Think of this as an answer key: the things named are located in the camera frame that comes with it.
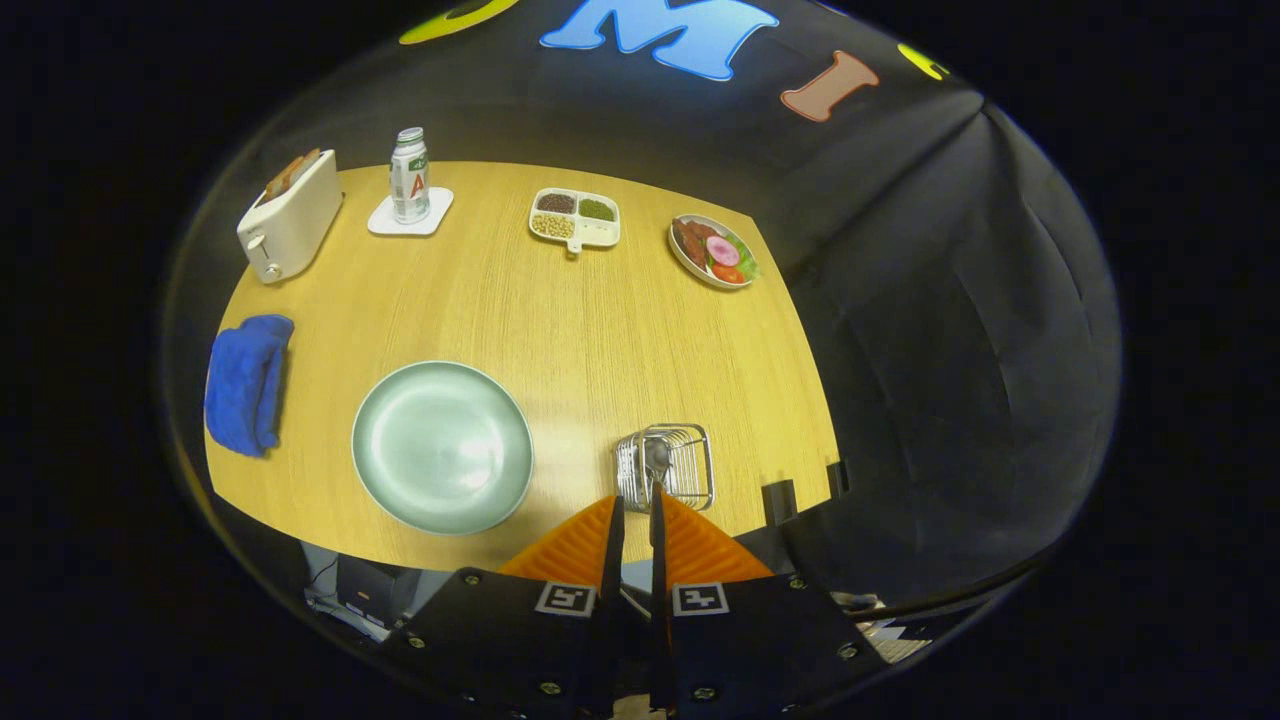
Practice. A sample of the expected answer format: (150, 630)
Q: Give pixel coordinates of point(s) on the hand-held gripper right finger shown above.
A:
(657, 590)

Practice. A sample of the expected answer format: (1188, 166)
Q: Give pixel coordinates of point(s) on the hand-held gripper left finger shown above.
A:
(610, 560)

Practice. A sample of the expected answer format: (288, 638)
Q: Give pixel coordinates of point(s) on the black table clamp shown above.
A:
(838, 478)
(779, 502)

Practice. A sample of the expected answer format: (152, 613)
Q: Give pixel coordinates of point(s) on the pale green plate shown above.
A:
(440, 445)

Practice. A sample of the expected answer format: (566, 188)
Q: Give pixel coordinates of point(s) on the black box under table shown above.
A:
(375, 590)

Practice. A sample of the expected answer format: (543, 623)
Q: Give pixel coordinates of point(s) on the white plate of food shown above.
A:
(712, 250)

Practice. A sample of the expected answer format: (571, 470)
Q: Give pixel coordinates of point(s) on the white divided dish with beans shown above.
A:
(573, 218)

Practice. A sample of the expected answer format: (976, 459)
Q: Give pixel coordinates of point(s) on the white square coaster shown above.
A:
(440, 205)

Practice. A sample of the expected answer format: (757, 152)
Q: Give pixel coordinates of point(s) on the blue cloth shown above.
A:
(245, 385)

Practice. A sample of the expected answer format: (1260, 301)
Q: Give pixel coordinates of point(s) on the white milk bottle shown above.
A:
(409, 180)

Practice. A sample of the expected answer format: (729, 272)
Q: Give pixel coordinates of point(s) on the white toaster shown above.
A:
(295, 235)

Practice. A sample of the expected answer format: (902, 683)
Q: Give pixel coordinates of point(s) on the brown toast slice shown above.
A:
(308, 160)
(280, 180)

